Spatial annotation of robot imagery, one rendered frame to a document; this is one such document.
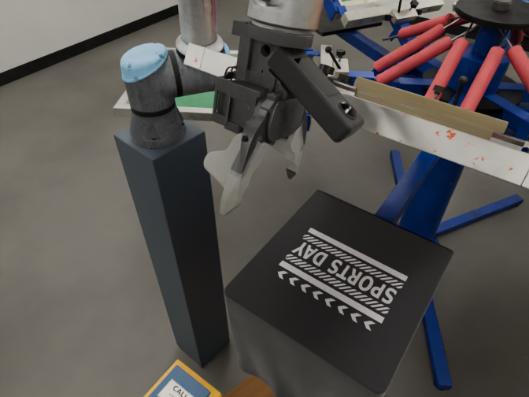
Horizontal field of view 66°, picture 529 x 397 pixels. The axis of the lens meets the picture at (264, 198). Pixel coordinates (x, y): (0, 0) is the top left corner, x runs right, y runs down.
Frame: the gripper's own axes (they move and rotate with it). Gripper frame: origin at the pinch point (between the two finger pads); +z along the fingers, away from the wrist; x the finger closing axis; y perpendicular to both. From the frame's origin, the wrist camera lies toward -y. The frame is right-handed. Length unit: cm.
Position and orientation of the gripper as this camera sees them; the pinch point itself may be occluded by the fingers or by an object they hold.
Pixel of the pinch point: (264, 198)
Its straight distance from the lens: 52.0
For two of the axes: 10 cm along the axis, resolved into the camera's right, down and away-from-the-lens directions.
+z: -1.7, 8.6, 4.8
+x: -5.6, 3.2, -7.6
